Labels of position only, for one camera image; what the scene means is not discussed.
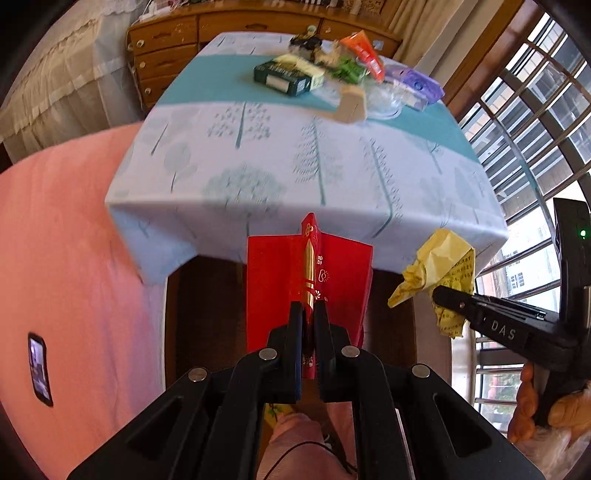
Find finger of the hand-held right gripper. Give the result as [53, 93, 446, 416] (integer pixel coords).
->
[431, 285, 555, 352]

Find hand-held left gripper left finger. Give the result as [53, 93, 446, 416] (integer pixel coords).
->
[67, 300, 305, 480]

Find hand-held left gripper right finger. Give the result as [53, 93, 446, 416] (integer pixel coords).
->
[316, 300, 546, 480]

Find red paper packet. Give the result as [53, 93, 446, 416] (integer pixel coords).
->
[247, 212, 374, 381]

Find yellow paper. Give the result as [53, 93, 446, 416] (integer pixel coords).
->
[388, 227, 477, 340]

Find purple packet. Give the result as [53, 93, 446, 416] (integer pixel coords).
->
[401, 69, 445, 106]

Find orange packet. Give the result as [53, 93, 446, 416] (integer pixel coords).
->
[340, 30, 386, 84]

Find person's right hand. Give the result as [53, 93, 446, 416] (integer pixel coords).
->
[508, 364, 591, 444]

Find yellow slipper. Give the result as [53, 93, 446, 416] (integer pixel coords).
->
[265, 401, 296, 421]

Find person's pink pants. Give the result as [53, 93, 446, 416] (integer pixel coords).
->
[256, 401, 358, 480]

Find table with tree-print cloth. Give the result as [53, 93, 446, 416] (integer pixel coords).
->
[105, 31, 509, 284]

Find clear plastic container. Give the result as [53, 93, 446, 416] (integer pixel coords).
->
[365, 78, 402, 121]

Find pink blanket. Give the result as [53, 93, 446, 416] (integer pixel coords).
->
[0, 122, 204, 480]

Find dark green box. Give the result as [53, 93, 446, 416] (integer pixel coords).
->
[254, 60, 311, 97]

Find black smartphone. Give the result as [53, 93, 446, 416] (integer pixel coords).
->
[28, 332, 53, 407]

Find green crumpled wrapper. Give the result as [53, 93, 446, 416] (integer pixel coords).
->
[330, 55, 365, 84]

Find pale yellow box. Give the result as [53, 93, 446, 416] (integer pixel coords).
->
[277, 53, 326, 90]

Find cream crumpled wrapper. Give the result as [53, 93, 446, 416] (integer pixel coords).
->
[318, 44, 345, 68]

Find black small object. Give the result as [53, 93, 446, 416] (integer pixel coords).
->
[290, 33, 322, 58]

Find wooden dresser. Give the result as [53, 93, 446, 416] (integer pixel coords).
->
[127, 0, 402, 112]

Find white lace bed cover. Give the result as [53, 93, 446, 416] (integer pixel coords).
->
[0, 0, 144, 160]

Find black cable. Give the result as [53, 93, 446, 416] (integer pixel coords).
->
[272, 440, 358, 476]

